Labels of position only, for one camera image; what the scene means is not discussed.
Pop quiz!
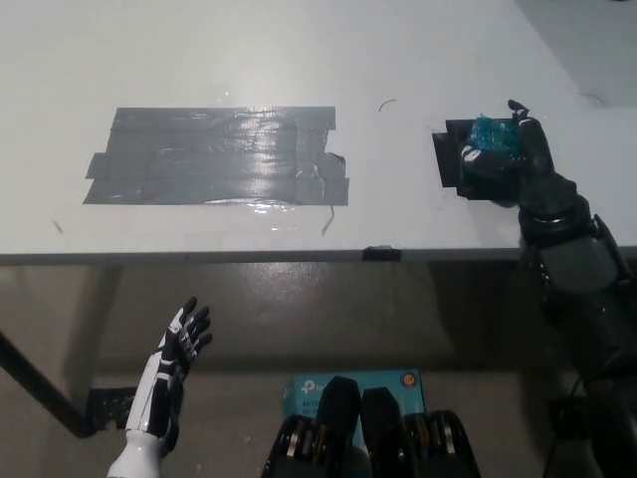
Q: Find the black tape marked spot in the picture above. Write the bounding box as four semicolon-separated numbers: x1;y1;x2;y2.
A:
430;118;524;203

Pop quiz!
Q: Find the grey duct tape patch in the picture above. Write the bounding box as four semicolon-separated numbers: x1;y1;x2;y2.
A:
82;105;351;206

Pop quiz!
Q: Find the black table leg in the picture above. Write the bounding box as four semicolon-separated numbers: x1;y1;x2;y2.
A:
0;328;95;439

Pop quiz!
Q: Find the teal router box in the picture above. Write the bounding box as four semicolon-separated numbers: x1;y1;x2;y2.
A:
282;368;425;449

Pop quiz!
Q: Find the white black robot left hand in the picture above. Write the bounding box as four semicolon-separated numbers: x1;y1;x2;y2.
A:
123;297;214;445

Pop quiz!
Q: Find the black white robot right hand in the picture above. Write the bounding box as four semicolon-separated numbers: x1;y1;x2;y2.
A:
457;99;581;211

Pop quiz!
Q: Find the small black tape piece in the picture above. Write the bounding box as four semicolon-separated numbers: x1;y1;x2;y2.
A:
361;244;403;263

